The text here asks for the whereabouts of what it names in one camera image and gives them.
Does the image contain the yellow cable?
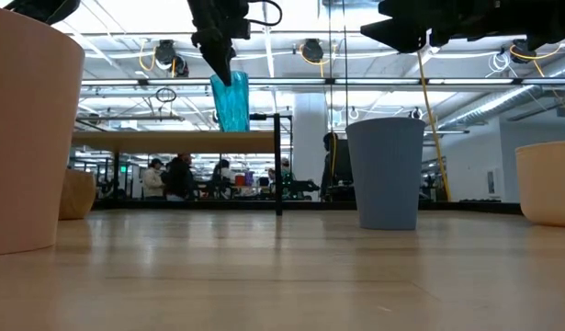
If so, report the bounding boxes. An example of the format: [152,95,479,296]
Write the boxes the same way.
[416,51,452,202]

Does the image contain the blue plastic cup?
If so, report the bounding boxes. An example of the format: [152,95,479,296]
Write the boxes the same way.
[345,117,426,231]

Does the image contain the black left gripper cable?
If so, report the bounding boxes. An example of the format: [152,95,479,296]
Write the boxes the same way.
[247,0,284,28]

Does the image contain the black aluminium table frame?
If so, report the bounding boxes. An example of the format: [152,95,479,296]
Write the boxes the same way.
[92,198,525,215]

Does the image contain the peach plastic cup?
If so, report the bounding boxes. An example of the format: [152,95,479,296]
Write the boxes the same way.
[514,140,565,229]

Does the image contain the long ceiling light bar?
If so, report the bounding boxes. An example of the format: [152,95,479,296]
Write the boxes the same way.
[79,76,565,88]

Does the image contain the teal transparent tumbler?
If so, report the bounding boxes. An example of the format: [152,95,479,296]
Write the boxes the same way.
[209,70,251,133]

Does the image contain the pink plastic cup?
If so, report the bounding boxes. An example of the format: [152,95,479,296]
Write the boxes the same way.
[0,5,86,257]

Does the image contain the tan cup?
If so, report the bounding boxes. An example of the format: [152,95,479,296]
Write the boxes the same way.
[58,168,97,221]

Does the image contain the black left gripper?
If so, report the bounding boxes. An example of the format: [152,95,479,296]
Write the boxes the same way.
[186,0,252,87]

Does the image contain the person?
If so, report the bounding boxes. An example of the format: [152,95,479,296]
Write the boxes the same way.
[321,131,355,202]
[141,158,166,200]
[211,159,237,200]
[161,154,196,202]
[267,157,295,199]

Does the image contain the black ceiling cable reel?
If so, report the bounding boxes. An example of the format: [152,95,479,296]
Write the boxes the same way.
[153,39,190,78]
[509,39,538,64]
[299,38,325,64]

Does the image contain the silver ventilation duct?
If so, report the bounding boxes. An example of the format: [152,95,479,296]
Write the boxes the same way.
[437,54,565,130]

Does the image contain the wooden shelf with black frame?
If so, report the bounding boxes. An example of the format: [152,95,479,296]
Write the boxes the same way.
[72,112,293,217]

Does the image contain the white building pillar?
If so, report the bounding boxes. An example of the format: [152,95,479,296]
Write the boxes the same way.
[293,91,329,201]

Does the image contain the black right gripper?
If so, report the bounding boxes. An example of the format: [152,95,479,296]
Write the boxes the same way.
[359,0,565,54]

